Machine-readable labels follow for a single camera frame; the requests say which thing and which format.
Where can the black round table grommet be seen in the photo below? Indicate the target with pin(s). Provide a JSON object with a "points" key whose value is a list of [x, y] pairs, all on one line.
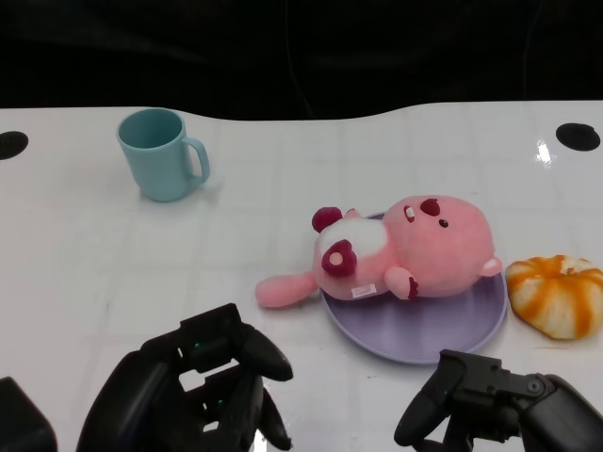
{"points": [[577, 137], [10, 145]]}

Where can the black backdrop curtain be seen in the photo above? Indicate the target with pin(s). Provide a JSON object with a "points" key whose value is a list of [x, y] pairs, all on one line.
{"points": [[301, 52]]}

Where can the orange striped toy bun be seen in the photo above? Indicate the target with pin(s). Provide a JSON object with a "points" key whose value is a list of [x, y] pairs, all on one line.
{"points": [[556, 301]]}

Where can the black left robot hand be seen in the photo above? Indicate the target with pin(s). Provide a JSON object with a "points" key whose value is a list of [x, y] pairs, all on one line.
{"points": [[151, 405]]}

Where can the pink plush beaver doll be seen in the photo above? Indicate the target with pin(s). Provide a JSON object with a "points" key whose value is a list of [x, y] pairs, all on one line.
{"points": [[438, 254]]}

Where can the teal plastic mug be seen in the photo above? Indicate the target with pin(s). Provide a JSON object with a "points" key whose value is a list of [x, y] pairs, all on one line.
{"points": [[155, 165]]}

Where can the purple plastic plate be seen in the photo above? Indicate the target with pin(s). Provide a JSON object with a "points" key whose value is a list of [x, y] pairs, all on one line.
{"points": [[414, 334]]}

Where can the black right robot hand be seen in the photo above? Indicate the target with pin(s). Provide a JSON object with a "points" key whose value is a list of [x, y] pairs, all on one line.
{"points": [[527, 414]]}

